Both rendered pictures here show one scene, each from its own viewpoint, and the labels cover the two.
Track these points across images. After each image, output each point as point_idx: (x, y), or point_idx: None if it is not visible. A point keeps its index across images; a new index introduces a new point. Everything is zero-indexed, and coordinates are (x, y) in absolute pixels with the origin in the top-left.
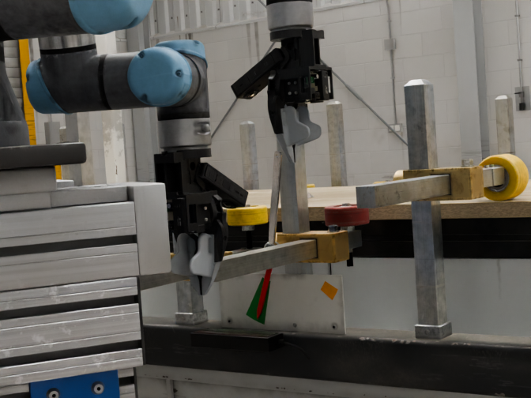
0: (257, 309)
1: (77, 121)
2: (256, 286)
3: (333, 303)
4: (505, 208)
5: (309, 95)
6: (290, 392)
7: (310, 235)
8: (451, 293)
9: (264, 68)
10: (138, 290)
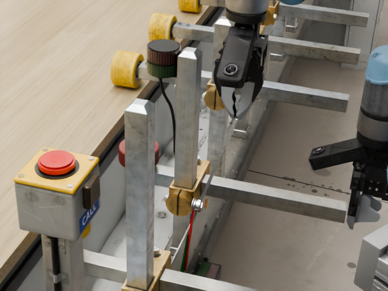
0: (186, 262)
1: (82, 247)
2: (184, 246)
3: (206, 210)
4: (146, 88)
5: (265, 59)
6: None
7: (204, 174)
8: (125, 168)
9: (252, 50)
10: None
